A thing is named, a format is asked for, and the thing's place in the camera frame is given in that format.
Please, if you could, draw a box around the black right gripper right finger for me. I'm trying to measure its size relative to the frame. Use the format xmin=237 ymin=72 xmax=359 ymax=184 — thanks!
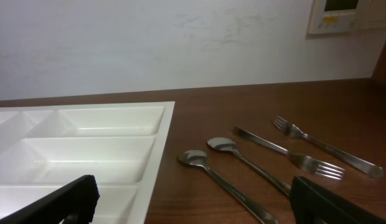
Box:
xmin=289 ymin=176 xmax=386 ymax=224

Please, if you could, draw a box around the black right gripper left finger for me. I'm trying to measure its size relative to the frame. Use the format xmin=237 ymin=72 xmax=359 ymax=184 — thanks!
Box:
xmin=0 ymin=175 xmax=100 ymax=224

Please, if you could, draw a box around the steel fork tines down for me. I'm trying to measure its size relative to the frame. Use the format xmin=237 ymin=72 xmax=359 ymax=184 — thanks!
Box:
xmin=233 ymin=126 xmax=345 ymax=180

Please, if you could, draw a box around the steel fork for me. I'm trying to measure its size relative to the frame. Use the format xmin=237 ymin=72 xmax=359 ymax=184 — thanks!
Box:
xmin=273 ymin=116 xmax=384 ymax=179

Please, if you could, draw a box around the steel spoon tray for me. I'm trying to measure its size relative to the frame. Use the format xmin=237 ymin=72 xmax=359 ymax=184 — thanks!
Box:
xmin=177 ymin=150 xmax=278 ymax=224

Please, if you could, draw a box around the white plastic cutlery tray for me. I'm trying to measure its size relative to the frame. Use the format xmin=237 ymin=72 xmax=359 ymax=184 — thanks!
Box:
xmin=0 ymin=101 xmax=174 ymax=224

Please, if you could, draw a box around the white wall control panel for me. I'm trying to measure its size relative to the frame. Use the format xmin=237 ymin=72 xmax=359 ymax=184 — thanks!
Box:
xmin=307 ymin=0 xmax=369 ymax=35

